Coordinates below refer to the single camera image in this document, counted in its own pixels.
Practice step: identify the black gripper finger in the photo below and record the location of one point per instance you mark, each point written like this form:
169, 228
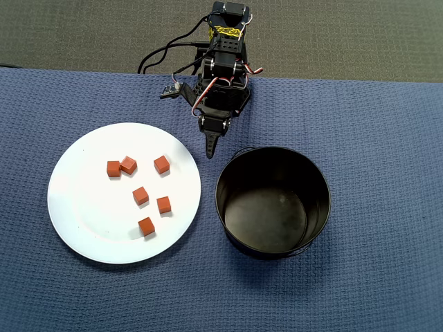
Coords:
215, 140
208, 141

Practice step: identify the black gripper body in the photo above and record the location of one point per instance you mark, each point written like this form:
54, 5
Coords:
214, 124

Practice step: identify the red cube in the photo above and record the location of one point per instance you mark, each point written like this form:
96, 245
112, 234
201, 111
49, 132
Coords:
163, 204
146, 227
113, 169
140, 195
128, 165
161, 164

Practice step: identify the white round plate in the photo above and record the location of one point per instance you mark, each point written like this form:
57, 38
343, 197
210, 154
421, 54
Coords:
86, 214

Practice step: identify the yellow black tape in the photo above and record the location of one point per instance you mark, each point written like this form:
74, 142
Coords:
225, 32

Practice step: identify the black metal bucket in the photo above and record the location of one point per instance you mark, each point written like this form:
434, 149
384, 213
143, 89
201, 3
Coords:
263, 214

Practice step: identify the blue waffle cloth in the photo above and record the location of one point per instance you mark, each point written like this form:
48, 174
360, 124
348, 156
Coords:
346, 173

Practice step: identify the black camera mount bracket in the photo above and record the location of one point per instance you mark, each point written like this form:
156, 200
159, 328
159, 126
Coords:
188, 93

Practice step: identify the small camera circuit board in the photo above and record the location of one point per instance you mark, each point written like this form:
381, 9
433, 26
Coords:
170, 91

